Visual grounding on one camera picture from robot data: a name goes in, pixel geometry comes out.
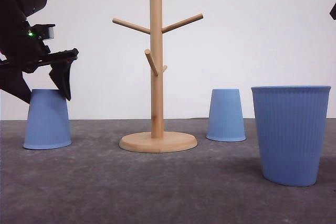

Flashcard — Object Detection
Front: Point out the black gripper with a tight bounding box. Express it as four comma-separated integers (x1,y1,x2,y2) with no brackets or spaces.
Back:
0,23,79,104

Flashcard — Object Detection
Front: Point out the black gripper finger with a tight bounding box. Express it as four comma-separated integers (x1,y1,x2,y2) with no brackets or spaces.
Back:
329,2,336,20

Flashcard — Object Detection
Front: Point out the blue cup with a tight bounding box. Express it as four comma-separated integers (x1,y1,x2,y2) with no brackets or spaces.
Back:
23,89,72,150
206,89,246,142

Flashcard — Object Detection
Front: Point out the large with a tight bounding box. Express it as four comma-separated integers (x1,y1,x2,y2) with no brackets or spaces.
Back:
251,86,331,187

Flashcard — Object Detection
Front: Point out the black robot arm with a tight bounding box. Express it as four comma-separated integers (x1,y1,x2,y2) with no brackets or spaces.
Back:
0,0,79,104

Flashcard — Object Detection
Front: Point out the wooden mug tree stand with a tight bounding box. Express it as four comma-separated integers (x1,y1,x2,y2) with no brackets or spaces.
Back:
112,0,204,153

